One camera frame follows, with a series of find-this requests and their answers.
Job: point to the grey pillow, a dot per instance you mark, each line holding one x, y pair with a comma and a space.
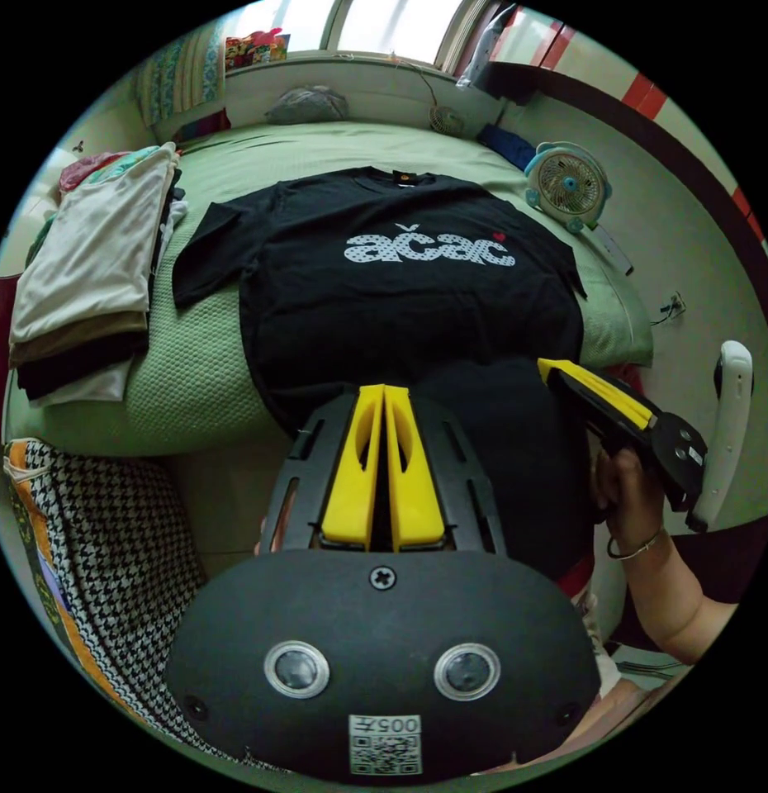
306, 103

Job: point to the small round green fan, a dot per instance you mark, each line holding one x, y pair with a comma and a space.
446, 119

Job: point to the houndstooth patterned blanket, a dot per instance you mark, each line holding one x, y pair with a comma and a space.
111, 545

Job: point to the person's left hand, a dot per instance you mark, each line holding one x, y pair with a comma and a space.
290, 508

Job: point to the window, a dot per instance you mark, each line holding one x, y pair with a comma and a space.
390, 28

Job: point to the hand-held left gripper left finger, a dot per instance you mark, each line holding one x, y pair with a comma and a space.
353, 489

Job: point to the pile of clothes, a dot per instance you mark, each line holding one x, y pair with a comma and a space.
87, 266

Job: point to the black t-shirt with dotted print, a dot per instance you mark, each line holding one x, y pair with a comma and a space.
390, 322

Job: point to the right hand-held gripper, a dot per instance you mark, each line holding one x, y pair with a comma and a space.
675, 455

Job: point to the blue and white table fan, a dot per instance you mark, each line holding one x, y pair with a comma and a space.
566, 183

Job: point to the person's right hand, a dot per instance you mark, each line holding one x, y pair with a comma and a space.
632, 495

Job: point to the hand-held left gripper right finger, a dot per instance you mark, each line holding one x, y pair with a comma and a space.
415, 489

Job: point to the blue patterned curtain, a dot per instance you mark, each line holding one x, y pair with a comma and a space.
179, 80

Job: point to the person's body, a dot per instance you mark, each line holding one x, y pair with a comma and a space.
724, 570

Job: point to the blue cloth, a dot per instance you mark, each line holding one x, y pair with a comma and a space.
505, 145

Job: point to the bed with green quilt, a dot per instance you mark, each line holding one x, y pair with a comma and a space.
192, 372

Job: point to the person's right forearm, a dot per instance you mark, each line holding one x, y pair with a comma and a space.
675, 595

